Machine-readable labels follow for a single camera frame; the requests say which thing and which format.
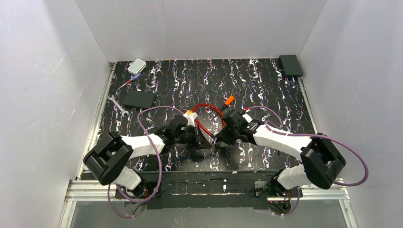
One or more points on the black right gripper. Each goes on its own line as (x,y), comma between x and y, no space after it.
(222,136)

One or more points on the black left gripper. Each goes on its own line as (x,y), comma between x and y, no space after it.
(195,138)

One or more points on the red cable lock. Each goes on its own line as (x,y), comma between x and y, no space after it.
(210,123)

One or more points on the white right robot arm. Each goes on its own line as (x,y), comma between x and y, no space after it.
(321,161)

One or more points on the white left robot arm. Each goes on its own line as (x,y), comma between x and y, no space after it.
(107,159)

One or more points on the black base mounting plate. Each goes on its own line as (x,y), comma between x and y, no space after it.
(216,189)

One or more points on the black box in corner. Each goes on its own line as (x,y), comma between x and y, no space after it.
(290,66)

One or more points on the red blue small screwdriver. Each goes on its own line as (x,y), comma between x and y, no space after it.
(133,78)

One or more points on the white small box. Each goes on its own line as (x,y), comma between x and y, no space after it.
(136,67)

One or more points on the silver open-end wrench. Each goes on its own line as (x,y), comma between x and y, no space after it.
(123,111)

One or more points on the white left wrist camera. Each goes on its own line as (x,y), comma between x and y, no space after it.
(191,118)

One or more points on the orange handled screwdriver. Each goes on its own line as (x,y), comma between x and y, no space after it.
(227,103)

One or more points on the aluminium frame rail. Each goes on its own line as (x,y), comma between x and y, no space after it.
(85,204)

